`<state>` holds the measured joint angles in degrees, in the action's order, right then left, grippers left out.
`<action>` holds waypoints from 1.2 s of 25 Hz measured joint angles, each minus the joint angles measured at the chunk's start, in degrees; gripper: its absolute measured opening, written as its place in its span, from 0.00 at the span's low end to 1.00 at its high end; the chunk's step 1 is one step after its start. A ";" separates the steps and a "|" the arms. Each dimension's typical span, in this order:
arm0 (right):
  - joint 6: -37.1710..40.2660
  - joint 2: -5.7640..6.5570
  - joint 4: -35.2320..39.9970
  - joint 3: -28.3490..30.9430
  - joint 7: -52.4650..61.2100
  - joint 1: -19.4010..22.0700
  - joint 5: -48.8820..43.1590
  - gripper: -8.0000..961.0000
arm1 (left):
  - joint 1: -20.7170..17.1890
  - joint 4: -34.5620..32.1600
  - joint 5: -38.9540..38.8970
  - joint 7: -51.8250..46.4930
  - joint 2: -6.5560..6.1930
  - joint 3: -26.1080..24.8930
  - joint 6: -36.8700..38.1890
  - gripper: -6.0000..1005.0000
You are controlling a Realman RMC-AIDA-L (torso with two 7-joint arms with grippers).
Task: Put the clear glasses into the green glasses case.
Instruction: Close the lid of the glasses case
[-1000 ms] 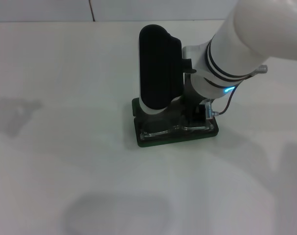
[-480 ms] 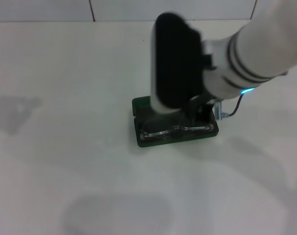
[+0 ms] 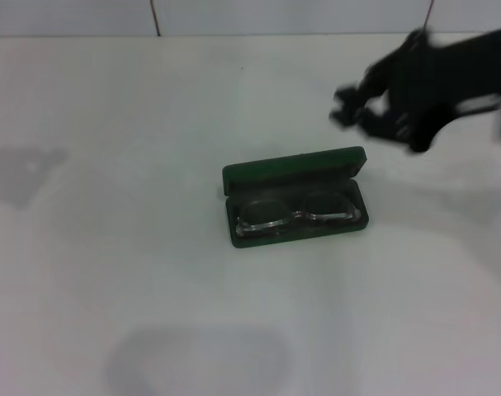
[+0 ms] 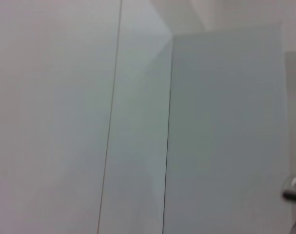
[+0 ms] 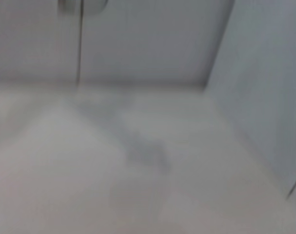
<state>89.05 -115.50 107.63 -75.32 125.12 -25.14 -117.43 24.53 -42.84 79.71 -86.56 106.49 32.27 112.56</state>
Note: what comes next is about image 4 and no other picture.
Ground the white robot arm with camera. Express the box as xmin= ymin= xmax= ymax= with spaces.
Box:
xmin=281 ymin=175 xmax=296 ymax=203

